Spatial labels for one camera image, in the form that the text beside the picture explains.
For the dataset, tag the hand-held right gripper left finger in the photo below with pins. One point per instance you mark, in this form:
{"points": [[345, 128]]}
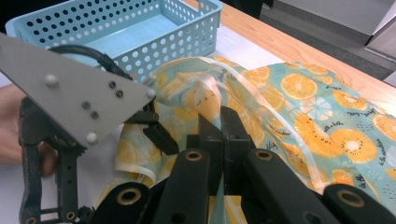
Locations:
{"points": [[211, 137]]}

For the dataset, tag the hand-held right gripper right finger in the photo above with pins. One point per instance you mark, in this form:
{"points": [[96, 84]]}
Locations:
{"points": [[233, 130]]}

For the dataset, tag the orange-slice print cloth bag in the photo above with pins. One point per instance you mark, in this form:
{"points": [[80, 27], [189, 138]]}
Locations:
{"points": [[311, 102]]}

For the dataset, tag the blue perforated plastic basket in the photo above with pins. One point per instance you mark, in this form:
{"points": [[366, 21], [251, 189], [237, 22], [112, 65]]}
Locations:
{"points": [[140, 34]]}

